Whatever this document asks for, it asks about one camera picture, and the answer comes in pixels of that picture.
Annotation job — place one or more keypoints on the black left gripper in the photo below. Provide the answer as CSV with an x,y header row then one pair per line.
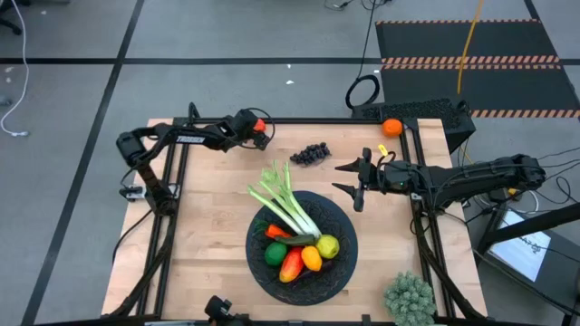
x,y
244,124

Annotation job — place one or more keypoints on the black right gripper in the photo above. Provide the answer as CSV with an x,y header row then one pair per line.
x,y
385,177

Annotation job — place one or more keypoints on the red-orange tomato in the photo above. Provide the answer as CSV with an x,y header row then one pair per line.
x,y
259,125

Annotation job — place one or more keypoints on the dark purple grape bunch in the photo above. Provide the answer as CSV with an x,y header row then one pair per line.
x,y
310,154

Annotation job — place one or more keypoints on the orange fruit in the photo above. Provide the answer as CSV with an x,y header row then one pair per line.
x,y
392,127

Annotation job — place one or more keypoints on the white and green celery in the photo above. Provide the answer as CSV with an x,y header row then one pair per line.
x,y
290,208

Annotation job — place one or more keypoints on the yellow-green apple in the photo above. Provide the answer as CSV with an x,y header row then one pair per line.
x,y
328,246

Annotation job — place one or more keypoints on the dark green cucumber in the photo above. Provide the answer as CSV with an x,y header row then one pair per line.
x,y
296,240

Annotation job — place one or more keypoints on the yellow-orange lemon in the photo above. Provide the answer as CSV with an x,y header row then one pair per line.
x,y
312,258

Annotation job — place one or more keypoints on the orange carrot with green leaves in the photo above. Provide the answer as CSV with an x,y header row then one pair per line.
x,y
274,231

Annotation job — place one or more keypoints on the green lime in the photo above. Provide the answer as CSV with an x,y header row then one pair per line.
x,y
275,253

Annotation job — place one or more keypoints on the red and orange mango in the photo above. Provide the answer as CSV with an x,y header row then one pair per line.
x,y
291,267

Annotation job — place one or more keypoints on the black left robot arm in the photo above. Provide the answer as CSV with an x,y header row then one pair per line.
x,y
190,139

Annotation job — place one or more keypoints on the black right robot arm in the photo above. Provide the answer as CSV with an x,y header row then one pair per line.
x,y
476,179

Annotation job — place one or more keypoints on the dark woven wicker basket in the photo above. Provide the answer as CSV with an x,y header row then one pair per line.
x,y
335,271

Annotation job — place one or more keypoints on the black round plate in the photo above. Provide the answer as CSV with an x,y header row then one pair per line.
x,y
312,194

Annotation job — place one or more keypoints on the yellow tag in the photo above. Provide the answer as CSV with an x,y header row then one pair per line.
x,y
383,150

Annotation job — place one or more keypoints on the black perforated computer case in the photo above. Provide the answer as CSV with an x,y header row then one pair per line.
x,y
417,113

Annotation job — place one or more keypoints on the pale green bushy plant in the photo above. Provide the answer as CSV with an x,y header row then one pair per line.
x,y
410,301

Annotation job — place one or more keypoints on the black boxy device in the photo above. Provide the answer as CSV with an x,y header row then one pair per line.
x,y
219,310

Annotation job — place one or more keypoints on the black hazard-striped floor mat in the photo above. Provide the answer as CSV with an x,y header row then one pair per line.
x,y
476,41

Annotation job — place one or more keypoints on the black chair base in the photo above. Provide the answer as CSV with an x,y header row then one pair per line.
x,y
11,25

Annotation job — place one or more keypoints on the black metal table frame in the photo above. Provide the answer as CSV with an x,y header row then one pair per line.
x,y
317,121

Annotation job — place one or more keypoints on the black stand frame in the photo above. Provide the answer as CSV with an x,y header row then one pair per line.
x,y
534,224

